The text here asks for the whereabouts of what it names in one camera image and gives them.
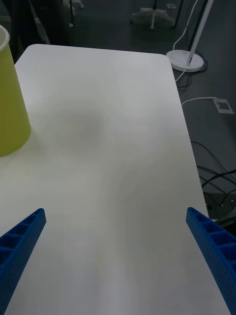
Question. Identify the grey floor outlet plate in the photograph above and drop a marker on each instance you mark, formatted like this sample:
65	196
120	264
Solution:
223	106

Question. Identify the white floor stand with pole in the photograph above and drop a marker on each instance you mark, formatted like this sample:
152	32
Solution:
182	59

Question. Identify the white chair base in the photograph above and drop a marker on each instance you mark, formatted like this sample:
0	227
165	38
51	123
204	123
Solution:
152	12

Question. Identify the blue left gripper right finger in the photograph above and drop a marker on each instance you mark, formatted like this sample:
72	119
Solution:
216	251

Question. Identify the yellow-green plastic bin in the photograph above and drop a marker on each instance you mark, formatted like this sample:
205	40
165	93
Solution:
12	110

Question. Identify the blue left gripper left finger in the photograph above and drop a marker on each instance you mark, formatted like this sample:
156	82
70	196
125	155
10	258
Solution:
19	248

